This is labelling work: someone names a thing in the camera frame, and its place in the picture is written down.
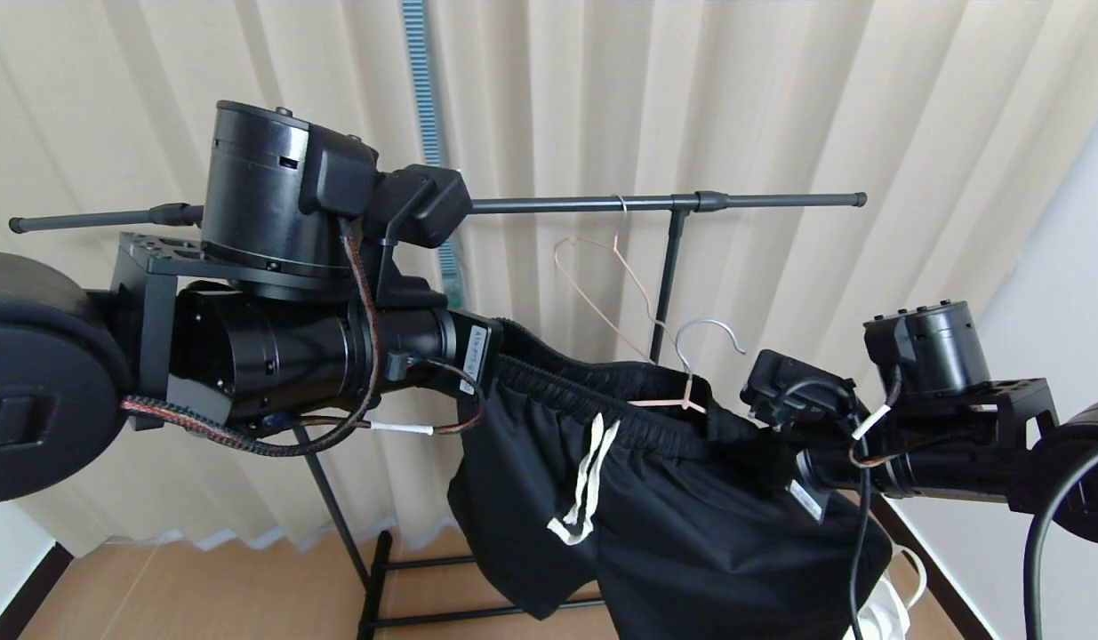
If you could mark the pink clothes hanger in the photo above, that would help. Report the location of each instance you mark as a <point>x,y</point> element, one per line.
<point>637,289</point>
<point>686,351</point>

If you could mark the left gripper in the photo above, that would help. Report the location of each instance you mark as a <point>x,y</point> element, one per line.
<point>282,356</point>

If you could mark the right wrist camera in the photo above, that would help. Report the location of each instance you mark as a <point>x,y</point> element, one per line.
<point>780,382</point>

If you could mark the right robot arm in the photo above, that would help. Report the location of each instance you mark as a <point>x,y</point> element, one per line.
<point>931,356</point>

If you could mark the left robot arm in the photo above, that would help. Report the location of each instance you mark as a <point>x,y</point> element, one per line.
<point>42,400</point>

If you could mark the black clothes rack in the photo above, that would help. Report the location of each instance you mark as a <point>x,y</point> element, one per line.
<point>557,204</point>

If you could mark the beige curtain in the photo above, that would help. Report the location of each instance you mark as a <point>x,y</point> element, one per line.
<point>780,107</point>
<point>113,89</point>

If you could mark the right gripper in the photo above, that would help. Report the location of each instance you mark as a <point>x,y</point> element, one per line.
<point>940,471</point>

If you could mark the white garment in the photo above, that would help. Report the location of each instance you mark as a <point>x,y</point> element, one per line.
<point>877,613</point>

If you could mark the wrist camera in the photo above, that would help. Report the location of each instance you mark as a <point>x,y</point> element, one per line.
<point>780,382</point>
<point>433,204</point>

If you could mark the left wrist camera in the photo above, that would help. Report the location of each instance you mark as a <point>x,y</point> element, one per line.
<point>433,204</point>

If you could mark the black shorts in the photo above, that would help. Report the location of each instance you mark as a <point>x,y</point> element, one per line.
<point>691,533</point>

